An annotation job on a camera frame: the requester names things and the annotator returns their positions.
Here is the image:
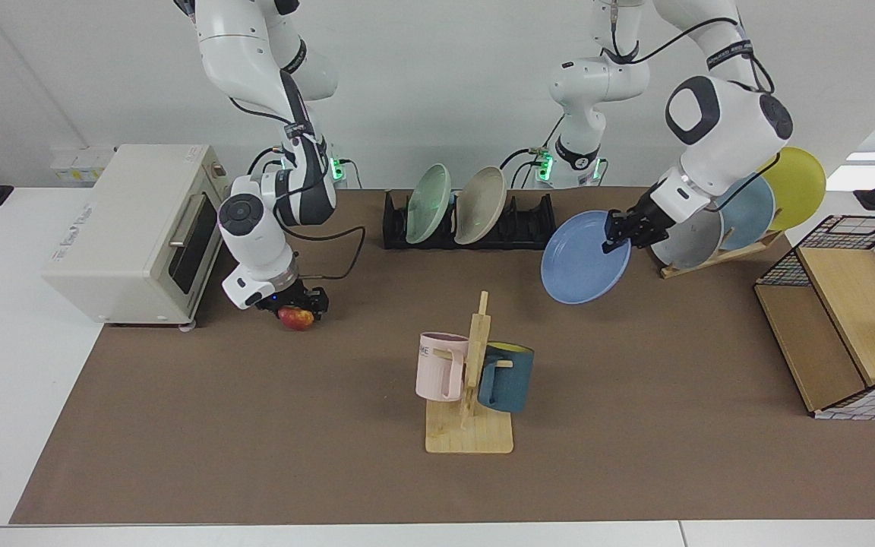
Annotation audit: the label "wooden cup stand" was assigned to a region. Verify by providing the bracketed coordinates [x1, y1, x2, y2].
[425, 291, 514, 454]

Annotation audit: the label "pale toaster oven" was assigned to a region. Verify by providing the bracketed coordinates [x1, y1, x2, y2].
[41, 144, 237, 329]

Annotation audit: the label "dark blue cup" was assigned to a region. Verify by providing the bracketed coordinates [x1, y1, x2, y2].
[477, 342, 535, 414]

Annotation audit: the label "wire basket with wooden floor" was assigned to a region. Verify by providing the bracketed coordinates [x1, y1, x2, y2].
[754, 215, 875, 421]

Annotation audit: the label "light blue plate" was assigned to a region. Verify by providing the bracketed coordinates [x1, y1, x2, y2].
[713, 175, 776, 251]

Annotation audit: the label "brown table cloth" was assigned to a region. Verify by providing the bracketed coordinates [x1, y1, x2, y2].
[10, 188, 875, 525]

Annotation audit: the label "white wall socket box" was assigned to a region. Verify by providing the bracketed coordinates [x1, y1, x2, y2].
[50, 147, 115, 185]

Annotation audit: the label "wooden plate stand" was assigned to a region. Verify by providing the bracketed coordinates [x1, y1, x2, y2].
[637, 228, 784, 279]

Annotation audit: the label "pale green plate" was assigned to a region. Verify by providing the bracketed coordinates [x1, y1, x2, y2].
[406, 163, 453, 245]

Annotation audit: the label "yellow plate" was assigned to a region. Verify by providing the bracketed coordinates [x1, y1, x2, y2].
[755, 147, 827, 232]

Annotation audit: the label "beige plate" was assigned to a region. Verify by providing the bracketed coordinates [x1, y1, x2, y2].
[454, 166, 508, 246]

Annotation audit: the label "red yellow apple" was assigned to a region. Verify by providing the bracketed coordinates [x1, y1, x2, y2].
[279, 306, 316, 332]

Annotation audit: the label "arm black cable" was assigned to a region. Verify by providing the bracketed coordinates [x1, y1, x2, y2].
[605, 15, 780, 96]
[229, 95, 368, 282]

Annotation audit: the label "grey plate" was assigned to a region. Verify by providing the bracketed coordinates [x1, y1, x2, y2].
[650, 209, 725, 270]

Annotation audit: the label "pink cup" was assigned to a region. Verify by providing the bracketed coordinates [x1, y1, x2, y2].
[415, 332, 470, 402]

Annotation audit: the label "black dish rack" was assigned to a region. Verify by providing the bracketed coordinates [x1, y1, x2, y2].
[383, 188, 558, 251]

